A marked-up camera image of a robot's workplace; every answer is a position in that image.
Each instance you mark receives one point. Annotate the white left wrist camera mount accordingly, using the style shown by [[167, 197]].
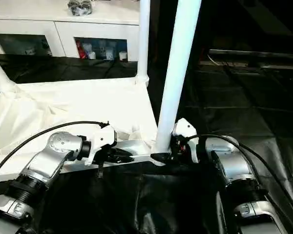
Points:
[[102, 141]]

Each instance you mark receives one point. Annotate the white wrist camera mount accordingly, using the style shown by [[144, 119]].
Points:
[[102, 141], [185, 128]]

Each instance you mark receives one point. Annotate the black bar with red light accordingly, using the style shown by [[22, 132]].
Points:
[[258, 54]]

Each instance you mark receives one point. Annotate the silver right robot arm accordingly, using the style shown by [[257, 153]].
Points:
[[234, 165]]

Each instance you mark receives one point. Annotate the white plastic table top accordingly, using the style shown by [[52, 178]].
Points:
[[63, 104]]

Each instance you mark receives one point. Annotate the white cabinet with glass doors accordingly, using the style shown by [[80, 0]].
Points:
[[51, 26]]

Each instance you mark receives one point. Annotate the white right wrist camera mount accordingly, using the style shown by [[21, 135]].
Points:
[[185, 128]]

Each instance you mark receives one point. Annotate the black mat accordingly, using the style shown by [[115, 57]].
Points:
[[234, 109]]

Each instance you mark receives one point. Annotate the white patterned jar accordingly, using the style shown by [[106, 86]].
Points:
[[109, 53]]

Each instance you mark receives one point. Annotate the small white cup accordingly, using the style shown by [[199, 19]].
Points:
[[92, 54], [122, 55]]

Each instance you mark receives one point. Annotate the red bottle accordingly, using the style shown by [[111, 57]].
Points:
[[81, 50]]

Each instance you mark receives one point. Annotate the dark object on cabinet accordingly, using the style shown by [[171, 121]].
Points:
[[80, 6]]

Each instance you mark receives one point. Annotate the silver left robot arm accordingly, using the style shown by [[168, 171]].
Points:
[[46, 156]]

